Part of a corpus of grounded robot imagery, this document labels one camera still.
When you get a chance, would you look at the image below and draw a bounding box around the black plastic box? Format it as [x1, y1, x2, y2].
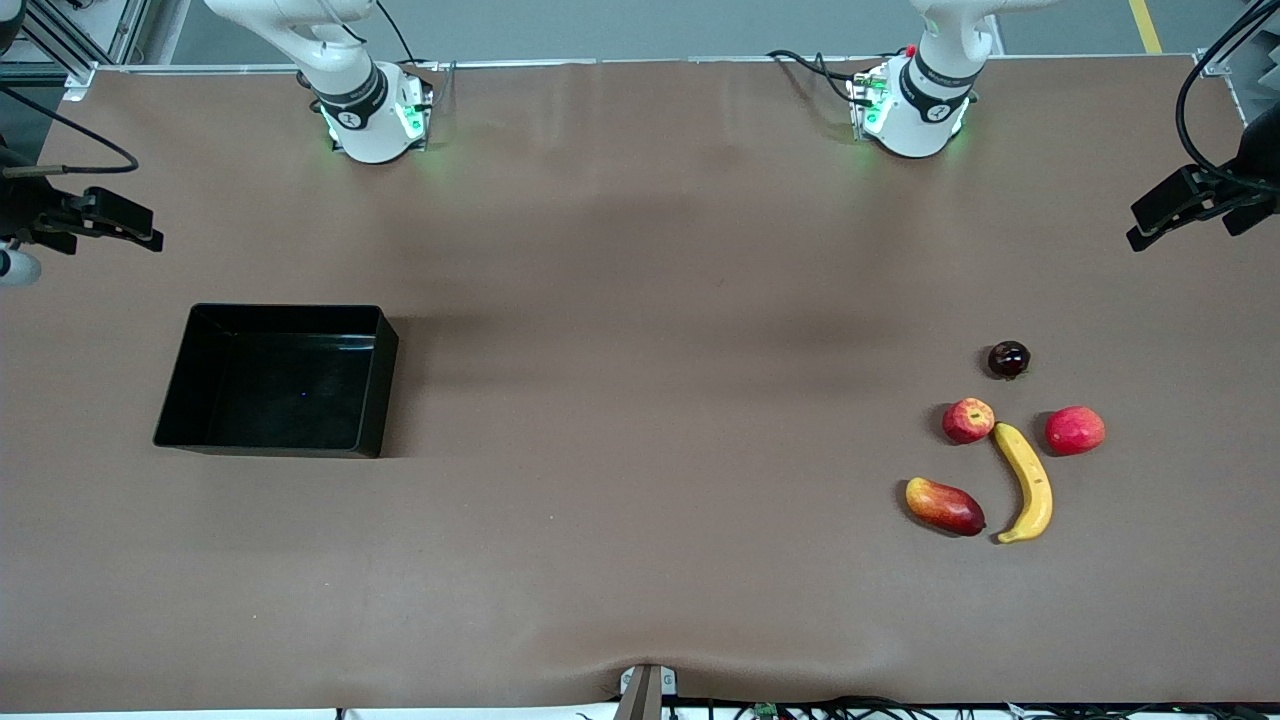
[153, 303, 399, 460]

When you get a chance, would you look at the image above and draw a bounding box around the yellow banana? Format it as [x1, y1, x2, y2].
[991, 422, 1054, 545]

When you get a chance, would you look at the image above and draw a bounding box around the aluminium frame corner post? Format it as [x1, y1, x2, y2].
[1195, 0, 1280, 131]

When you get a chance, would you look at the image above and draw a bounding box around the brown table cover sheet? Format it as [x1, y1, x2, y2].
[0, 55, 1280, 713]

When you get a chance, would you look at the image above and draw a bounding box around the aluminium frame with black bars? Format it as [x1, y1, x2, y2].
[0, 0, 151, 101]

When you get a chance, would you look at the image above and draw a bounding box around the black arm base cable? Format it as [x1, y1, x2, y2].
[768, 48, 881, 101]
[375, 0, 446, 76]

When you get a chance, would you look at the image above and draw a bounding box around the black left arm base cable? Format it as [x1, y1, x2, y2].
[768, 48, 881, 101]

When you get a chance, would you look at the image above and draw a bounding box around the small red yellow apple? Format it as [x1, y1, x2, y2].
[942, 397, 997, 445]

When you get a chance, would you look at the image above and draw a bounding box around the round red fruit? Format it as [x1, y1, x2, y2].
[1045, 405, 1107, 457]

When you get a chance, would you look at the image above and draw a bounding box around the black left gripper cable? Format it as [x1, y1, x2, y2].
[1176, 0, 1280, 197]

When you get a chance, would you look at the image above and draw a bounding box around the black right arm base cable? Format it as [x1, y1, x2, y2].
[375, 0, 446, 76]

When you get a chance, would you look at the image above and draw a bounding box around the red yellow mango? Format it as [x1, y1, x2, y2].
[905, 476, 987, 538]

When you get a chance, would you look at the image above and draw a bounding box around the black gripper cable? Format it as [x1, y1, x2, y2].
[1176, 0, 1280, 197]
[0, 88, 140, 179]

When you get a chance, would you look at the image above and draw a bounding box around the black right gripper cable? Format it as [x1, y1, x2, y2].
[0, 88, 140, 179]

